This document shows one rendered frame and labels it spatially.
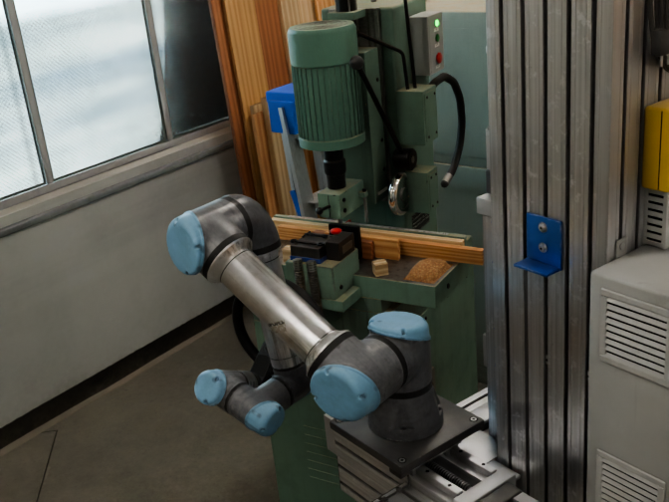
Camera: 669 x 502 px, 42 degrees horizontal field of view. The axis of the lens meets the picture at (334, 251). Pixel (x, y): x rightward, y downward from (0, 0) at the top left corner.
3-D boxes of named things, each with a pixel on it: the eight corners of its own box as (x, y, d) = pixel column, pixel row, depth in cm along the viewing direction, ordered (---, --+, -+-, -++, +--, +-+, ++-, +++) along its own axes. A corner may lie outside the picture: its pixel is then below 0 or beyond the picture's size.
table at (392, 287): (218, 291, 238) (215, 271, 236) (279, 249, 262) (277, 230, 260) (421, 326, 208) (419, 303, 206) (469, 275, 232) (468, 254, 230)
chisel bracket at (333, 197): (320, 222, 238) (317, 192, 235) (344, 205, 249) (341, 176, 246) (342, 225, 235) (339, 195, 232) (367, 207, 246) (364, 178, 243)
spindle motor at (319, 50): (287, 150, 230) (273, 31, 218) (321, 132, 244) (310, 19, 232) (344, 154, 222) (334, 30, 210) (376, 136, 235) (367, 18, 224)
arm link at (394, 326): (444, 372, 173) (441, 310, 168) (406, 403, 164) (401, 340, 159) (395, 357, 180) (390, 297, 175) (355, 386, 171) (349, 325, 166)
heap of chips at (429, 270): (402, 279, 219) (401, 269, 218) (423, 260, 229) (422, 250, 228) (433, 284, 215) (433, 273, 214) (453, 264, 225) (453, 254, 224)
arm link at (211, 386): (213, 414, 183) (184, 394, 187) (242, 413, 193) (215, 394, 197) (228, 380, 182) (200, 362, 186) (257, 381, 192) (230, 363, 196)
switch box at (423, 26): (410, 75, 244) (407, 17, 238) (425, 68, 252) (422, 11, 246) (430, 76, 241) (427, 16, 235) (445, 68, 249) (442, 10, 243)
